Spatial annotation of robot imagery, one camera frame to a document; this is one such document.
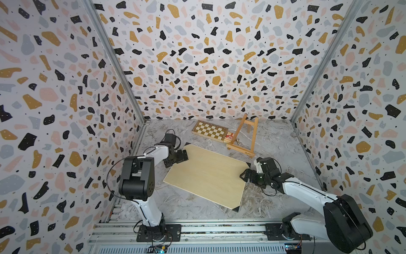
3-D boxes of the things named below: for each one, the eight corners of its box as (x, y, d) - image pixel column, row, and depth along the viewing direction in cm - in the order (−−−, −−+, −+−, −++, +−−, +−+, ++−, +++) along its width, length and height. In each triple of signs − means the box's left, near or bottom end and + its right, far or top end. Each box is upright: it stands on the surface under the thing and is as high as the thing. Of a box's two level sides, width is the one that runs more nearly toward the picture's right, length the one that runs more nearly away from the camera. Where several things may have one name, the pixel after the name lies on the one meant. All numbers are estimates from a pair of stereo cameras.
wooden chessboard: (191, 133, 116) (191, 131, 113) (198, 122, 123) (197, 119, 121) (223, 142, 111) (223, 140, 108) (228, 130, 118) (228, 127, 116)
